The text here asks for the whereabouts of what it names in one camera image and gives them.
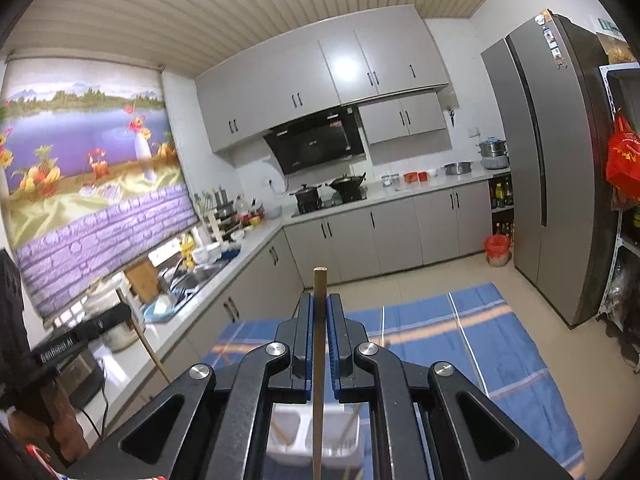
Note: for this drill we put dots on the scenic window blind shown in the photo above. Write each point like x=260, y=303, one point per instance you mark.
x=90, y=175

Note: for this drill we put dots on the grey refrigerator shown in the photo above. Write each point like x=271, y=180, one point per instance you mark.
x=556, y=118

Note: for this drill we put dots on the white utensil holder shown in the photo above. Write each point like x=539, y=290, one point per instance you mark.
x=291, y=435

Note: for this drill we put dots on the red plastic bag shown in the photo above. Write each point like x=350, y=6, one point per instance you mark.
x=622, y=166

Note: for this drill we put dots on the long wooden chopstick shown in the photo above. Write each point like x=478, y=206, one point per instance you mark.
x=145, y=343

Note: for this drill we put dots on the red trash bin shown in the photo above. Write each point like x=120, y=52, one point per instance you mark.
x=497, y=250

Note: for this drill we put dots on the person left hand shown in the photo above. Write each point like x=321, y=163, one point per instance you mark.
x=64, y=429

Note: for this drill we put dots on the grey lower cabinets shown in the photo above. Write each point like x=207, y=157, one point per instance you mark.
x=276, y=264

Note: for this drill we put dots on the silver black toaster appliance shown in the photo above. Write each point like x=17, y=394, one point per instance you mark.
x=81, y=378

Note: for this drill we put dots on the steel sink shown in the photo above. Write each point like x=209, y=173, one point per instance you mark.
x=185, y=283

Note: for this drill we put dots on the steel steamer pot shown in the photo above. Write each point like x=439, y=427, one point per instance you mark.
x=494, y=154

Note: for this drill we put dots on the black cooking pot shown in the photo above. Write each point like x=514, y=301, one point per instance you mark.
x=307, y=199

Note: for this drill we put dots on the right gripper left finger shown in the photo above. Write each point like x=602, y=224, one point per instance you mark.
x=211, y=423

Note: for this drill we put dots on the black wok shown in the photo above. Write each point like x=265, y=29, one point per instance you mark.
x=348, y=187

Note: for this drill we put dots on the metal storage shelf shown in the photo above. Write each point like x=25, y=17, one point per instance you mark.
x=619, y=307

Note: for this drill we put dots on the blue plaid tablecloth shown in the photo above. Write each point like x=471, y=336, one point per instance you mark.
x=476, y=331

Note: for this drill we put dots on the grey upper cabinets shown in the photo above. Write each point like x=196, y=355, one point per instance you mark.
x=348, y=59

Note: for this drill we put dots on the white dish rack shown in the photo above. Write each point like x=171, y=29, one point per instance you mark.
x=218, y=214

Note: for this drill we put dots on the grey cabinets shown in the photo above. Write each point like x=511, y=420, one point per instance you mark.
x=348, y=59
x=276, y=264

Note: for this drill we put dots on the black range hood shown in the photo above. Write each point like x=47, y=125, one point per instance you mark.
x=316, y=140

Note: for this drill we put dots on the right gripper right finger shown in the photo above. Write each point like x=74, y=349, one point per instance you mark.
x=427, y=422

